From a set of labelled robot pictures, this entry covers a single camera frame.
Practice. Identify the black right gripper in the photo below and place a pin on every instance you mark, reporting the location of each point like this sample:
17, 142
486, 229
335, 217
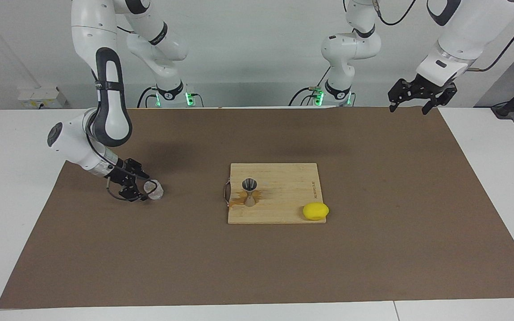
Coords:
118, 174

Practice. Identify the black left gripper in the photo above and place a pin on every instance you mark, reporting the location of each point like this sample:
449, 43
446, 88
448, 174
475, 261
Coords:
427, 84

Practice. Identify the clear glass cup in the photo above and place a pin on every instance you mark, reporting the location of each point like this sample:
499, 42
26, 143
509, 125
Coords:
155, 190

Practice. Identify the steel double jigger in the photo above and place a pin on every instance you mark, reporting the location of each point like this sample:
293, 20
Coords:
250, 183

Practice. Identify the white power socket box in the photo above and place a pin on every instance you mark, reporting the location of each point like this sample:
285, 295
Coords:
43, 98

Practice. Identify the brown paper table mat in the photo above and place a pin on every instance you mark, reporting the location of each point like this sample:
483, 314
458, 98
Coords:
257, 267

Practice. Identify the wooden cutting board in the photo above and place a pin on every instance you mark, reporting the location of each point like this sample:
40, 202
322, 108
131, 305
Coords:
297, 187

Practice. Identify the yellow lemon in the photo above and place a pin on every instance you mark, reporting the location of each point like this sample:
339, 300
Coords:
315, 211

